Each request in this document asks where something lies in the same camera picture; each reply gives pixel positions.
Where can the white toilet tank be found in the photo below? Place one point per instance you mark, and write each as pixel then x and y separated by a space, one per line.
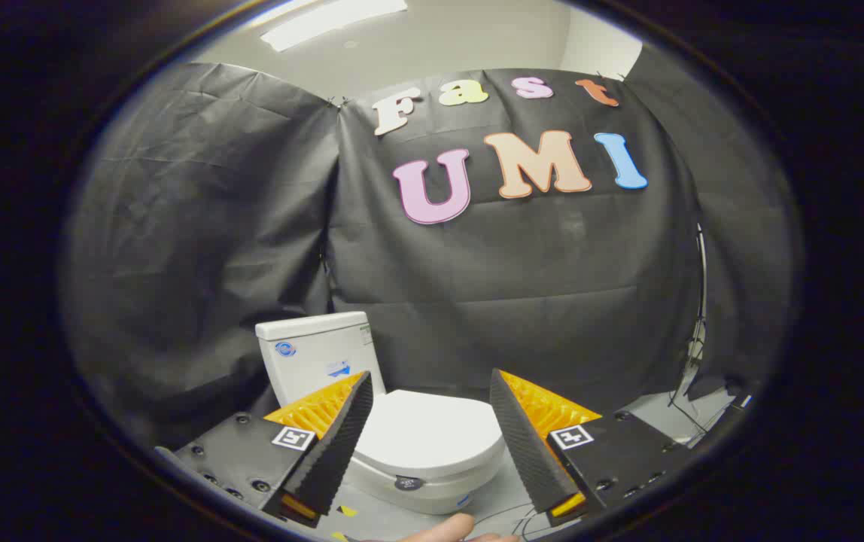
pixel 311 354

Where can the yellow black floor tape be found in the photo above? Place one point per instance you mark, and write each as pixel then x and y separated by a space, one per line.
pixel 347 511

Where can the black backdrop cloth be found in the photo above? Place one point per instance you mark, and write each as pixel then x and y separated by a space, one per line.
pixel 515 286

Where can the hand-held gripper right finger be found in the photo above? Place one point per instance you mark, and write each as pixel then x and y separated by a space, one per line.
pixel 526 444

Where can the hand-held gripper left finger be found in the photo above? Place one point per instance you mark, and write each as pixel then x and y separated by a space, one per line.
pixel 338 440

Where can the white toilet bowl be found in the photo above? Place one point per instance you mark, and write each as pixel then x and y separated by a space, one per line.
pixel 439 498

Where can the ceiling light panel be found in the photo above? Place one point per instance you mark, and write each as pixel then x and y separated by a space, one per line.
pixel 327 22

